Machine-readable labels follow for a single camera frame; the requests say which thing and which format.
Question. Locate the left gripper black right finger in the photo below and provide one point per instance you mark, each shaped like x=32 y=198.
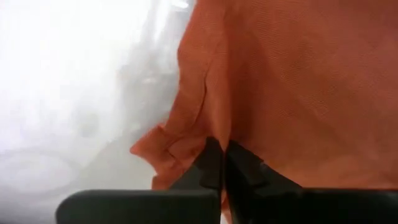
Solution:
x=311 y=208

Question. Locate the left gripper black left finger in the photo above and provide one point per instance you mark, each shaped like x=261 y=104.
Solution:
x=140 y=208

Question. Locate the orange cloth towel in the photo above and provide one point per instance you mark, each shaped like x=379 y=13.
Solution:
x=295 y=93

